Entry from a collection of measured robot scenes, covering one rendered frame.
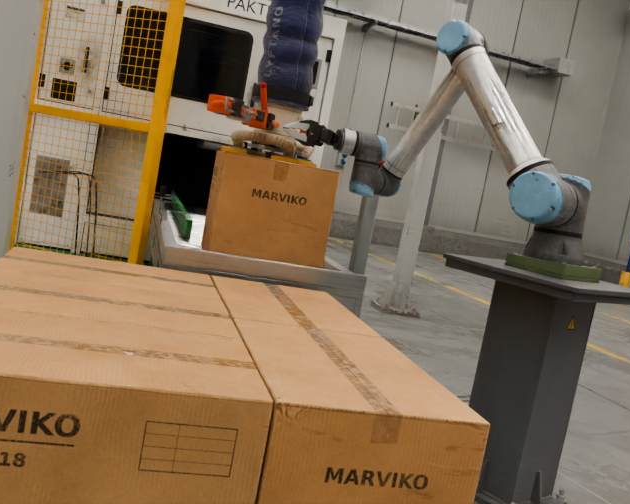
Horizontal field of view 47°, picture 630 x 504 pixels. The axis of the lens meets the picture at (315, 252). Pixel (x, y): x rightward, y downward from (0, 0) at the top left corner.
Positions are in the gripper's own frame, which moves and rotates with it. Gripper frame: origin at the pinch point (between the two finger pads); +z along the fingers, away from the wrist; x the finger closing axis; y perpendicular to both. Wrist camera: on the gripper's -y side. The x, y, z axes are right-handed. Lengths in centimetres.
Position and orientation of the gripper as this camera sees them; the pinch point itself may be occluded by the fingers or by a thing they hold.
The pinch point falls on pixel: (286, 128)
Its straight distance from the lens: 251.7
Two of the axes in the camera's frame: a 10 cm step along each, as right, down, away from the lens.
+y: -2.3, -1.6, 9.6
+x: 2.0, -9.7, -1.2
